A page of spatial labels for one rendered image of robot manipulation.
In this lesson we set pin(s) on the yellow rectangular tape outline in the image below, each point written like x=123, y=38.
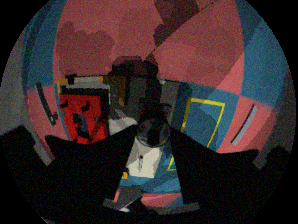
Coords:
x=186, y=114

